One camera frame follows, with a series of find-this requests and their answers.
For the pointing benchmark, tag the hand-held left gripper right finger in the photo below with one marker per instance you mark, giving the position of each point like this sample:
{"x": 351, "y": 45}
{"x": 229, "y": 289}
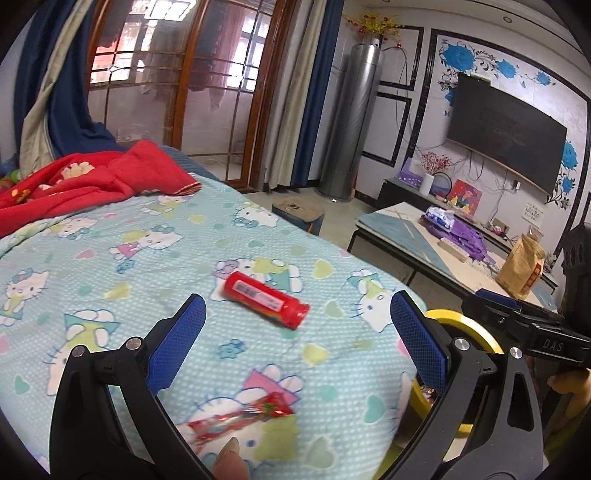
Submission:
{"x": 418, "y": 341}

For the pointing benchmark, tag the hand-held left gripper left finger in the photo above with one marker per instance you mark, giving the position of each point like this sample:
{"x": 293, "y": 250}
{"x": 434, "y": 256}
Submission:
{"x": 178, "y": 341}

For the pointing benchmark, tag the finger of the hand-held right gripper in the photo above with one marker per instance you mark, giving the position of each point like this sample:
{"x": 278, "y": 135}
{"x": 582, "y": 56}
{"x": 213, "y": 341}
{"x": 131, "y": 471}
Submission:
{"x": 498, "y": 318}
{"x": 496, "y": 296}

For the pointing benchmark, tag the yellow-rimmed black trash bin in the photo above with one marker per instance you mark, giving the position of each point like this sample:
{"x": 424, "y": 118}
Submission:
{"x": 443, "y": 316}

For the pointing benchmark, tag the red candy wrapper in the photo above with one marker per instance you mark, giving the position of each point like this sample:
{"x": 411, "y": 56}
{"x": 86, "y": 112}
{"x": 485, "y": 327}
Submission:
{"x": 231, "y": 417}

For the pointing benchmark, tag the red candy tube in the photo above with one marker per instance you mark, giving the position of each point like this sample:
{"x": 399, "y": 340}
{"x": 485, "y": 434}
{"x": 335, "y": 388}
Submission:
{"x": 263, "y": 297}

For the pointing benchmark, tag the person's right forearm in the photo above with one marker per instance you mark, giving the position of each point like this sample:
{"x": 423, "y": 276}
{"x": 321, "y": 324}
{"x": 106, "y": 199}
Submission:
{"x": 568, "y": 431}

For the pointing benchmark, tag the person's right hand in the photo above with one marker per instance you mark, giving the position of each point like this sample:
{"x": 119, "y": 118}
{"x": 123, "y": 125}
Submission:
{"x": 561, "y": 383}

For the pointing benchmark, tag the person's left hand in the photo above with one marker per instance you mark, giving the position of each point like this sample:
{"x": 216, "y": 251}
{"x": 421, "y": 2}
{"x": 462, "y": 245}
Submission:
{"x": 233, "y": 464}

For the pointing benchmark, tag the brown paper bag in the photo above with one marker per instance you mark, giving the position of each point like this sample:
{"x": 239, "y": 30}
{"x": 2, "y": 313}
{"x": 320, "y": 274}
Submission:
{"x": 519, "y": 272}

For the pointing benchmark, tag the purple cloth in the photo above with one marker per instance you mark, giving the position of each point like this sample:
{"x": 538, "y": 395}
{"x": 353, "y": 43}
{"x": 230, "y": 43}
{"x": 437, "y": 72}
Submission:
{"x": 466, "y": 240}

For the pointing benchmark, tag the white power strip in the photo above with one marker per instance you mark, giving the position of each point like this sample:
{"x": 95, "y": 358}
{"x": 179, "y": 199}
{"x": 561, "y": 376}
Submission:
{"x": 450, "y": 247}

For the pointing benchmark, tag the cartoon cat printed blanket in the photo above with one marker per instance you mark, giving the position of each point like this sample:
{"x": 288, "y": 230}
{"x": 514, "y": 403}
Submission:
{"x": 138, "y": 286}

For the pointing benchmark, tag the white blue tissue pack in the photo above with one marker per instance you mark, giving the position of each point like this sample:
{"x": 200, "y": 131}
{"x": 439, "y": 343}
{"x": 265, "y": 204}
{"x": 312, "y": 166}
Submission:
{"x": 438, "y": 217}

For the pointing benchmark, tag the colourful picture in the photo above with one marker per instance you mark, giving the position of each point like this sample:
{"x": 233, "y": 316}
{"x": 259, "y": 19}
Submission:
{"x": 464, "y": 196}

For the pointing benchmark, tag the marble top coffee table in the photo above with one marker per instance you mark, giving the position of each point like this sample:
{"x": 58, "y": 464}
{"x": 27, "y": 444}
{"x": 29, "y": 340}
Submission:
{"x": 397, "y": 226}

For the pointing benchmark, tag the white vase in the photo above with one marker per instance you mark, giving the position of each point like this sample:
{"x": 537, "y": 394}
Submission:
{"x": 426, "y": 184}

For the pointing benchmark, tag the red artificial flowers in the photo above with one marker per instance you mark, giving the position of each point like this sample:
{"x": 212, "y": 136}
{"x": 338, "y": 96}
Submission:
{"x": 436, "y": 161}

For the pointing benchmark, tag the purple box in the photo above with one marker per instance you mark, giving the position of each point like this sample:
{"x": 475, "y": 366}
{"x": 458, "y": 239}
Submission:
{"x": 410, "y": 173}

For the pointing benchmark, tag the blue square stool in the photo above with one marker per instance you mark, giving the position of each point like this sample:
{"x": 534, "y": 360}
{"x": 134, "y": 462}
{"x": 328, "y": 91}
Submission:
{"x": 300, "y": 214}

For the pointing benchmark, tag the red flowered blanket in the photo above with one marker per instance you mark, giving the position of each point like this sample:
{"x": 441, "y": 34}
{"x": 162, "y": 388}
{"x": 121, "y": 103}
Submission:
{"x": 92, "y": 184}

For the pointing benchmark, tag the grey tower air conditioner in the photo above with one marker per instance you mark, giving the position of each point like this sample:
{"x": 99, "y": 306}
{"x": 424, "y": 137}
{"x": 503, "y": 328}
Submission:
{"x": 351, "y": 120}

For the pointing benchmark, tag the wooden glass sliding door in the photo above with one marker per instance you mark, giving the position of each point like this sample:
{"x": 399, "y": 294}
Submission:
{"x": 184, "y": 92}

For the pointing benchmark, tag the narrow beige curtain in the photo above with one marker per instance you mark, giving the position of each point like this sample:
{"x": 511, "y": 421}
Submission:
{"x": 291, "y": 115}

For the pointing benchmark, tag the narrow blue curtain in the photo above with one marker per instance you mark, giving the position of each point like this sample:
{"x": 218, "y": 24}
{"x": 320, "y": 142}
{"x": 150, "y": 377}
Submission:
{"x": 318, "y": 92}

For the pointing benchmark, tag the wide blue curtain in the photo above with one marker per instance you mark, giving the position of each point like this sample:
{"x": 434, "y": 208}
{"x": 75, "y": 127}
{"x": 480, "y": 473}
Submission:
{"x": 69, "y": 92}

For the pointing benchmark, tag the row of hanging clothes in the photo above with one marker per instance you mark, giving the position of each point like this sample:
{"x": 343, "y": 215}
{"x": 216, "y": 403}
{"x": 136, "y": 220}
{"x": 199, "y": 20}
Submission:
{"x": 207, "y": 55}

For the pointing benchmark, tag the yellow artificial flowers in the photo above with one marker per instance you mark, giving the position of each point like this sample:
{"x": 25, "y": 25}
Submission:
{"x": 374, "y": 25}

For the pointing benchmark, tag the white wall notice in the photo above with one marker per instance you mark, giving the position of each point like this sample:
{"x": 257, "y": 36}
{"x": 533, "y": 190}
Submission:
{"x": 533, "y": 211}

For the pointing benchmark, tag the round sand art frame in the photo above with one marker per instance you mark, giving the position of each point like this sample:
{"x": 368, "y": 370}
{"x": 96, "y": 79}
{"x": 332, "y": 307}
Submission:
{"x": 443, "y": 187}

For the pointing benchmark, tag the black wall television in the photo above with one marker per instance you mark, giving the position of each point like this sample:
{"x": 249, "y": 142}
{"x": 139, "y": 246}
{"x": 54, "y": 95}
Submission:
{"x": 503, "y": 124}

